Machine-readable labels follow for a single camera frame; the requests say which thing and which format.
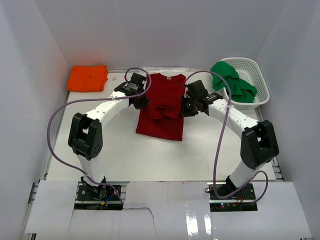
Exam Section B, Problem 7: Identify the red t shirt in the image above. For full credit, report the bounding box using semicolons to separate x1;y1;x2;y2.
135;73;186;141

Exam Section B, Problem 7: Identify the green t shirt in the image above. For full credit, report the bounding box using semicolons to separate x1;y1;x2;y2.
210;61;257;103

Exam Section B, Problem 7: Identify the white plastic laundry basket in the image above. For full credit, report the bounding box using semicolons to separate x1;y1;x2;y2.
221;57;270;110

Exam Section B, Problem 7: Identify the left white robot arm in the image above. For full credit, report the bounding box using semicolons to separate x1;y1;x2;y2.
68;72;152;200

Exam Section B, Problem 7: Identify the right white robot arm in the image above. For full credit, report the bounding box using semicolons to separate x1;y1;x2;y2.
181;80;280;200

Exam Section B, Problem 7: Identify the white label strip back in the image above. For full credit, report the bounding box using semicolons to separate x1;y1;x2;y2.
143;66;189;73

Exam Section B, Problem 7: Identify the folded orange t shirt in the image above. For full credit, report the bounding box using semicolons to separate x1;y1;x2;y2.
67;65;109;93

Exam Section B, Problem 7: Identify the white paper sheet front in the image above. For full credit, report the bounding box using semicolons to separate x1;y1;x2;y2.
25;181;312;240

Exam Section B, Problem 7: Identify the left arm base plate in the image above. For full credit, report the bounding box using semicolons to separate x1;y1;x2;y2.
74;184;123;211

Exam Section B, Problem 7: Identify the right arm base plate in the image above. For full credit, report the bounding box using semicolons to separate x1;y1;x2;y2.
204;183;258;213

